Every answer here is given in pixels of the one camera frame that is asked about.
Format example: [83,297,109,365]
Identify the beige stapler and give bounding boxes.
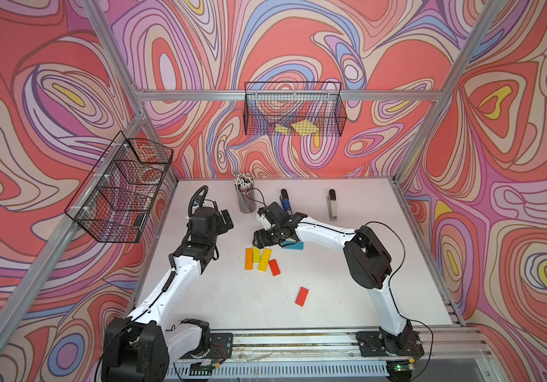
[327,189,338,221]

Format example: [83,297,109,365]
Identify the black wire basket back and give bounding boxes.
[243,80,348,137]

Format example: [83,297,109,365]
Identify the orange wooden block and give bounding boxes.
[245,248,254,271]

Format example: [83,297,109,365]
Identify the black wire basket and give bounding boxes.
[64,132,173,244]
[243,80,348,137]

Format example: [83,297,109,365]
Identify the metal mesh pencil cup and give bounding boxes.
[234,173,256,214]

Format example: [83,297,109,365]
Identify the blue stapler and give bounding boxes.
[280,189,293,216]

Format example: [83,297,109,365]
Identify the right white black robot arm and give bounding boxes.
[253,202,413,355]

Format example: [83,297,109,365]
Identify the golden yellow wooden block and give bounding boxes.
[258,248,272,272]

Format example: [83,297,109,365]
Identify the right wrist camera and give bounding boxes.
[257,212,272,230]

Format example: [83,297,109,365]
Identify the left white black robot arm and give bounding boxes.
[95,206,234,381]

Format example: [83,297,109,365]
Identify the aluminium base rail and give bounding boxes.
[96,326,499,380]

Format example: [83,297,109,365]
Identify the red wooden block front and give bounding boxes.
[295,286,309,307]

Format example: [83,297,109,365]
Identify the black wire basket left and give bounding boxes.
[64,132,173,244]

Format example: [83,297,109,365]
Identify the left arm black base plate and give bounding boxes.
[181,332,234,361]

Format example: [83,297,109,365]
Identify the lime yellow wooden block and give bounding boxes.
[252,247,262,264]

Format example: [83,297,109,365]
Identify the teal wooden block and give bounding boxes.
[280,241,304,251]

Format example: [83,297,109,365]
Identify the small red wooden block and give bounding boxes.
[268,259,281,276]

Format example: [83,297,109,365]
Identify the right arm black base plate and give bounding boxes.
[356,330,425,359]

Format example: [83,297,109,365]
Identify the yellow sticky notes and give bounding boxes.
[273,119,319,136]

